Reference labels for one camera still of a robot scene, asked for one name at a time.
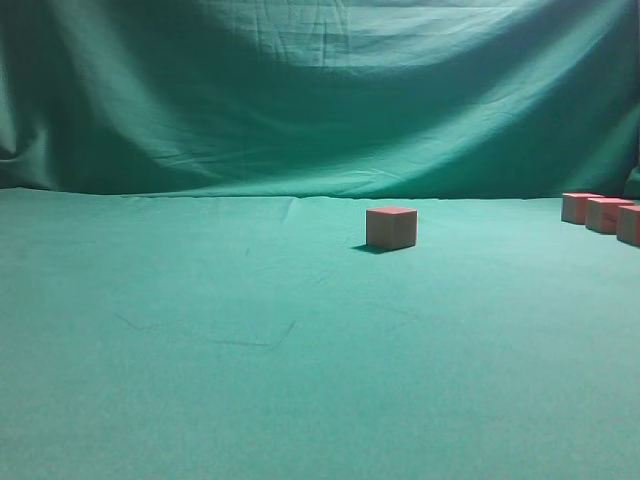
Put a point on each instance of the green cloth backdrop and cover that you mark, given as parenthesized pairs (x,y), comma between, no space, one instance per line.
(186,290)

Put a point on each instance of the middle pink cube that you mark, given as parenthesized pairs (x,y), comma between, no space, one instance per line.
(602,214)

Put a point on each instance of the near pink cube at edge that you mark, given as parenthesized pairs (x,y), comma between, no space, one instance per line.
(628,225)

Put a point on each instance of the far pink cube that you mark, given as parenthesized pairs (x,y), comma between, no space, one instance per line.
(574,206)

